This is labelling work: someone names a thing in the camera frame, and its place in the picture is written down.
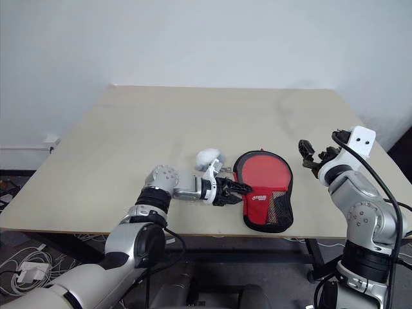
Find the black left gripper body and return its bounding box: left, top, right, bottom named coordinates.
left=211, top=176, right=234, bottom=207

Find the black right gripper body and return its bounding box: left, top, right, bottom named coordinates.
left=309, top=144, right=342, bottom=173

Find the red black paddle case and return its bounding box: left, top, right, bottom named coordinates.
left=232, top=147, right=295, bottom=234

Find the red table tennis paddle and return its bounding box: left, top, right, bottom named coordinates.
left=240, top=153, right=286, bottom=194

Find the white power adapter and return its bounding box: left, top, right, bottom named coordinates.
left=16, top=261, right=50, bottom=285

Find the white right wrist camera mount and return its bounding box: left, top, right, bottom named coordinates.
left=334, top=126, right=377, bottom=168

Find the black table frame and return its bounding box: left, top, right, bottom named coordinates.
left=28, top=230, right=326, bottom=283

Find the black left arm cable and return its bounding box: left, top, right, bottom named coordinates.
left=146, top=225, right=187, bottom=284

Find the white floor cable tangle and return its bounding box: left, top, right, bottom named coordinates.
left=0, top=232, right=108, bottom=297

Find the white wall socket box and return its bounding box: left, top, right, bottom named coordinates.
left=42, top=136, right=62, bottom=152

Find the white wall cable duct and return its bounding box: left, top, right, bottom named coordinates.
left=0, top=145, right=52, bottom=153

